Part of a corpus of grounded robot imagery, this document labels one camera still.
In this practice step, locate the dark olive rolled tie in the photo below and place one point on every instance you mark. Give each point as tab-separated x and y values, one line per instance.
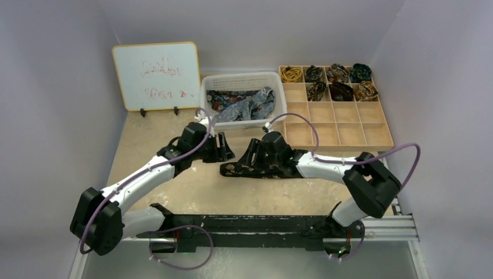
314	74

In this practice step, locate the aluminium rail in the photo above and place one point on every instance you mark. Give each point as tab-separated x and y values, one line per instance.
388	228

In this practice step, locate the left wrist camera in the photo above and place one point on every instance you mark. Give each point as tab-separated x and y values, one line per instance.
207	121

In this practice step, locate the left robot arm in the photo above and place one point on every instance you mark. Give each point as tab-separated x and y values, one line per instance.
101	219

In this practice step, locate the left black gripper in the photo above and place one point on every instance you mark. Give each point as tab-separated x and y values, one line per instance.
217	154

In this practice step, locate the white plastic basket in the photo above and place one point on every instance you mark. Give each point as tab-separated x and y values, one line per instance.
245	82

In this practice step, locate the wooden compartment tray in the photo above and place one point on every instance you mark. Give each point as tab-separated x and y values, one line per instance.
334	125

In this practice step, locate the dark green rolled tie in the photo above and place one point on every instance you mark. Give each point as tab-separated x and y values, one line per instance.
360	72

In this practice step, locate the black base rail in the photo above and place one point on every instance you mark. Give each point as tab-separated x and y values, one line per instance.
192	231

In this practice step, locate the black floral tie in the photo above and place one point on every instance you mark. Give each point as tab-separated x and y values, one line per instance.
238	170

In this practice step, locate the yellow rolled tie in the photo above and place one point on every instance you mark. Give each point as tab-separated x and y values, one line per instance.
291	74

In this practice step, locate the dark colourful patterned tie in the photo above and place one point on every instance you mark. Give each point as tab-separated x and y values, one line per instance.
219	100

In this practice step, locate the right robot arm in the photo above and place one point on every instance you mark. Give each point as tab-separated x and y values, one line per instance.
371	185

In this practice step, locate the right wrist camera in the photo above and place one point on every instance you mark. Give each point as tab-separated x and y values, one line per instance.
267	128

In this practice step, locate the grey blue patterned tie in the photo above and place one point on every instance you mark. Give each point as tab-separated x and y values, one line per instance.
257	107

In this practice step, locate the dark maroon rolled tie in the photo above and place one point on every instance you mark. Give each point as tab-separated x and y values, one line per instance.
341	92

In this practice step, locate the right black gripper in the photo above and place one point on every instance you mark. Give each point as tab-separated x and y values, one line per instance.
255	154

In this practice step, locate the brown patterned rolled tie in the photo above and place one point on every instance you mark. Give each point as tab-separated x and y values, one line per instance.
337	73

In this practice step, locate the orange brown rolled tie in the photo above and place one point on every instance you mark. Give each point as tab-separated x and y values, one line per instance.
366	92

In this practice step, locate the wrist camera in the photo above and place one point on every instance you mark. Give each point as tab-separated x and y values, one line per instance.
267	128
207	121

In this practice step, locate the white whiteboard orange frame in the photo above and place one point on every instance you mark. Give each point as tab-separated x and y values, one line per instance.
160	76

